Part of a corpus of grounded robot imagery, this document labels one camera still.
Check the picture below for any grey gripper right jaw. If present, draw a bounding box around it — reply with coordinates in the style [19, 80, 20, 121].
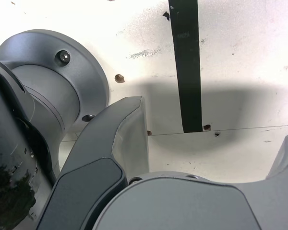
[92, 126, 288, 230]

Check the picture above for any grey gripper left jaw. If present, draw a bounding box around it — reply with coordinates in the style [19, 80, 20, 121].
[36, 95, 150, 230]

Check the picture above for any black tape strip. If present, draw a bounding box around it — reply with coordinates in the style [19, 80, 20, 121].
[168, 0, 204, 133]

